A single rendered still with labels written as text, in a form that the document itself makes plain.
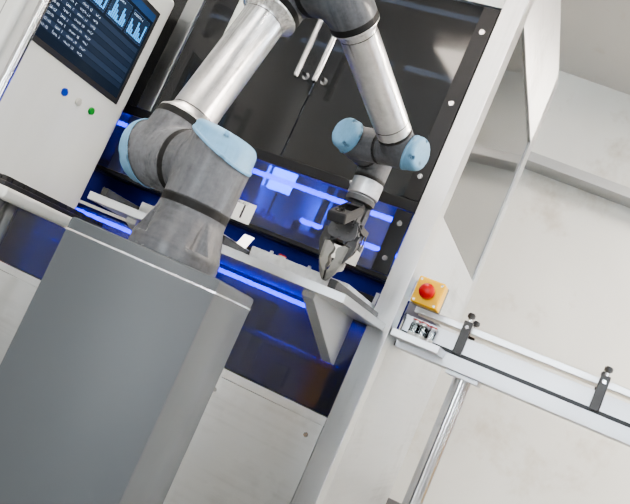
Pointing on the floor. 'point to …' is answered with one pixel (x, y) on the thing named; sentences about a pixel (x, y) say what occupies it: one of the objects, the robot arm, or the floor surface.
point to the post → (412, 254)
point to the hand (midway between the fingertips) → (324, 274)
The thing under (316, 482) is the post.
